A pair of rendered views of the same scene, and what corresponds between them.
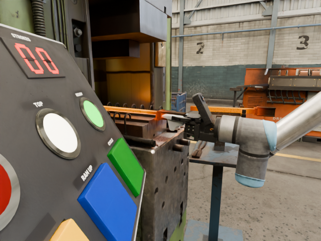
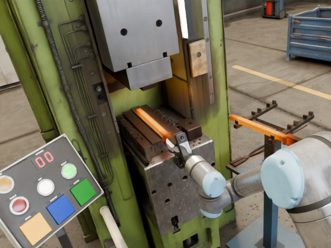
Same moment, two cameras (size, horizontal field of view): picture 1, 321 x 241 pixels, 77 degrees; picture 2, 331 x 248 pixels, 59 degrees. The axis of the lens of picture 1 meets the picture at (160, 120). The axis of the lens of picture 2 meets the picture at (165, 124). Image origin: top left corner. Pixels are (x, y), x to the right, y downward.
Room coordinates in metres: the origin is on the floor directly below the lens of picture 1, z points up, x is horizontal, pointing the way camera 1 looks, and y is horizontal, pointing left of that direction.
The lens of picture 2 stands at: (-0.11, -0.79, 1.71)
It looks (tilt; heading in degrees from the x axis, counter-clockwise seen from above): 29 degrees down; 42
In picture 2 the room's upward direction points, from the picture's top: 10 degrees counter-clockwise
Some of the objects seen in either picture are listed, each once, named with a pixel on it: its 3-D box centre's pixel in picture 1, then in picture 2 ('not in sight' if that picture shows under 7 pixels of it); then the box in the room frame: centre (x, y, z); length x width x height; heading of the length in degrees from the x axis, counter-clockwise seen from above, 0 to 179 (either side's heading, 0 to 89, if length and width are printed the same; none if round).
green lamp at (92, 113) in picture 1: (92, 114); (69, 170); (0.30, 0.10, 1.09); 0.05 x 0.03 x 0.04; 155
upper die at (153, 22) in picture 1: (106, 28); (132, 63); (0.83, 0.21, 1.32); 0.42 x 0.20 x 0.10; 65
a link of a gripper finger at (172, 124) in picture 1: (172, 123); (170, 147); (0.72, -0.04, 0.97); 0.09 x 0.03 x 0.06; 67
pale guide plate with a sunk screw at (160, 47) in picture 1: (160, 49); (198, 58); (1.08, 0.00, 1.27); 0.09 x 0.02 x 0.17; 155
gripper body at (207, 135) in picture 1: (201, 126); (185, 158); (0.69, -0.15, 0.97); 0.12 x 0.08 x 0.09; 64
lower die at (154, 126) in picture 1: (111, 120); (146, 128); (0.83, 0.21, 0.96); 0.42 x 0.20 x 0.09; 65
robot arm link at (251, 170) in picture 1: (251, 165); (212, 199); (0.63, -0.30, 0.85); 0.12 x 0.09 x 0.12; 154
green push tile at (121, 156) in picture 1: (125, 166); (82, 192); (0.30, 0.06, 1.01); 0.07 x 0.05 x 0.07; 0
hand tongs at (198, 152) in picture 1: (204, 140); (271, 142); (1.30, -0.30, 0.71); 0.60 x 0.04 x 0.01; 159
